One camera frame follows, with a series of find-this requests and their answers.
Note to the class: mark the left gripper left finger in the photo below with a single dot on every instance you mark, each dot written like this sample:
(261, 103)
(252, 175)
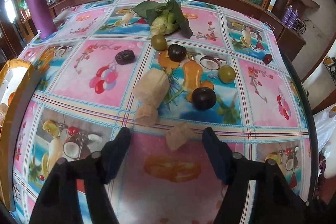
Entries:
(105, 169)

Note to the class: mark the green plum left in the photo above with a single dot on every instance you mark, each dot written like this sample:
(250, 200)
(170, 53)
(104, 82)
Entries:
(158, 42)

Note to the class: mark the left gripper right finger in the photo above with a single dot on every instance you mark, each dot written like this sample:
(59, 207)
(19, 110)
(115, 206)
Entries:
(234, 171)

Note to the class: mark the long beige cake piece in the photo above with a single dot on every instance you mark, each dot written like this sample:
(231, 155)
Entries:
(152, 87)

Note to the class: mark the green plum right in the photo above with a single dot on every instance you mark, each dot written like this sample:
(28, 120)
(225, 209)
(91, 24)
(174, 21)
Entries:
(227, 74)

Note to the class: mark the white plastic bag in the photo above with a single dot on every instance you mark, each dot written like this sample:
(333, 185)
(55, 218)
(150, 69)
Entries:
(325, 128)

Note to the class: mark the round beige cake piece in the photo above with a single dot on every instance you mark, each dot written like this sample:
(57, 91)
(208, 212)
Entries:
(178, 135)

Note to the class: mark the green leaves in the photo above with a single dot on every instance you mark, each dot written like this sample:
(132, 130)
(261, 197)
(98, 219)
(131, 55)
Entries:
(149, 10)

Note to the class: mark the fruit pattern tablecloth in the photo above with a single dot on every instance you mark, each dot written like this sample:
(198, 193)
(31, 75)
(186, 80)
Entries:
(101, 72)

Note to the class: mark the small red cherry fruit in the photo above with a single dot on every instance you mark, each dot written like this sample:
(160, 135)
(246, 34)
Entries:
(267, 59)

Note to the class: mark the green plum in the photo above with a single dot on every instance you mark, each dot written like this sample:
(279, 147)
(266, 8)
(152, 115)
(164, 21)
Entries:
(158, 42)
(227, 74)

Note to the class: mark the purple thermos bottle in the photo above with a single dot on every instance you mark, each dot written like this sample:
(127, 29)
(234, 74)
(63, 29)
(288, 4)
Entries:
(42, 19)

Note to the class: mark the purple bottles on shelf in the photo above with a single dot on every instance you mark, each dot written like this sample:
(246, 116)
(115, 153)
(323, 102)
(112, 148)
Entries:
(290, 16)

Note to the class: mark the dark plum front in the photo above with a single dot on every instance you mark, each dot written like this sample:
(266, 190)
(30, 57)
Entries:
(203, 98)

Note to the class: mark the yellow taped foam tray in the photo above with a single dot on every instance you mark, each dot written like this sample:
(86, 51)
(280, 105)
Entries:
(11, 122)

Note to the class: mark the small beige cake piece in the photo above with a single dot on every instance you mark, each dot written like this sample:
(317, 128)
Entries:
(146, 115)

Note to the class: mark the orange pair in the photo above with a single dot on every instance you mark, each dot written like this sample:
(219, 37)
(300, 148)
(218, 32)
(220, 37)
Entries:
(11, 96)

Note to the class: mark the dark plum back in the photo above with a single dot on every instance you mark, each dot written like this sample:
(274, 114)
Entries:
(176, 52)

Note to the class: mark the dark plum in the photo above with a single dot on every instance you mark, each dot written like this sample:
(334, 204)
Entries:
(176, 52)
(203, 98)

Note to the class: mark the dark date near cakes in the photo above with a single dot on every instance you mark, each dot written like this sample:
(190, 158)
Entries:
(125, 57)

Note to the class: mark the green custard apple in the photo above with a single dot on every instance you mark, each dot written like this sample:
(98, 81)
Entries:
(164, 25)

